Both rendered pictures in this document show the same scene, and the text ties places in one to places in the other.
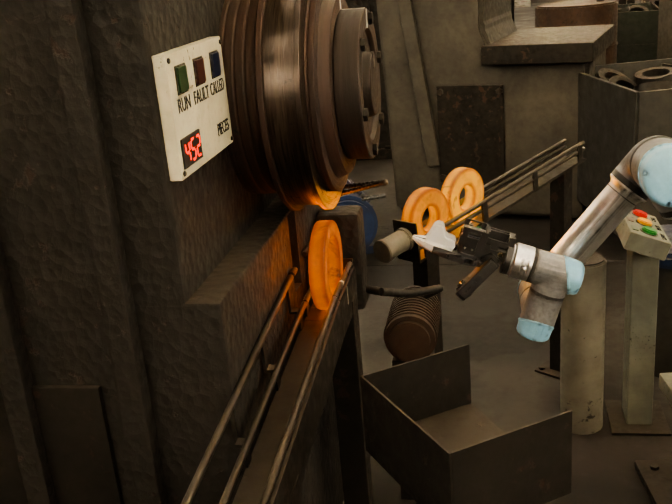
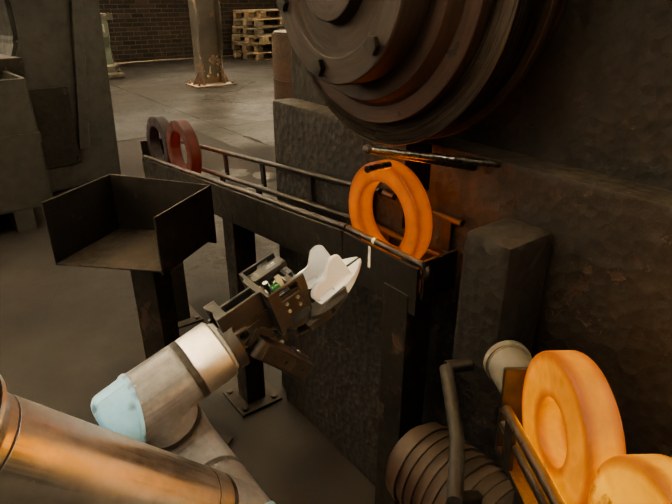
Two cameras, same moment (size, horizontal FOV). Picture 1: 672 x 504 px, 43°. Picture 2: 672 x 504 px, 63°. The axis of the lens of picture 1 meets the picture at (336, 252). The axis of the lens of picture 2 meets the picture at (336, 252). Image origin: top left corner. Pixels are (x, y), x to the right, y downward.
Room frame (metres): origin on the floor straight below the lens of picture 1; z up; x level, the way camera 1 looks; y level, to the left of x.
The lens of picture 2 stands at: (2.16, -0.69, 1.09)
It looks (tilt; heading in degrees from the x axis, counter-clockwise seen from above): 25 degrees down; 132
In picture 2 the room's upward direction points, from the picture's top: straight up
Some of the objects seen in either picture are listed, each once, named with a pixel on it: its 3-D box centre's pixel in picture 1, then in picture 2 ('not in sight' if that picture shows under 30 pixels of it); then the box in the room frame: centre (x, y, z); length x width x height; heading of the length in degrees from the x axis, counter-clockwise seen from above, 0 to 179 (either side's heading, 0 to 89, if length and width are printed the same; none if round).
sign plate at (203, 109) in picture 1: (197, 103); not in sight; (1.33, 0.20, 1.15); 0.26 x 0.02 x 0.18; 168
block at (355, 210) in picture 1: (341, 258); (500, 305); (1.88, -0.01, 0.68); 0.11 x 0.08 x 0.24; 78
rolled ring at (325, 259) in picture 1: (326, 264); (387, 214); (1.64, 0.02, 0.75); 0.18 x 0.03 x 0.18; 167
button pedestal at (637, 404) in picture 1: (640, 322); not in sight; (2.16, -0.84, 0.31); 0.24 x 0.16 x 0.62; 168
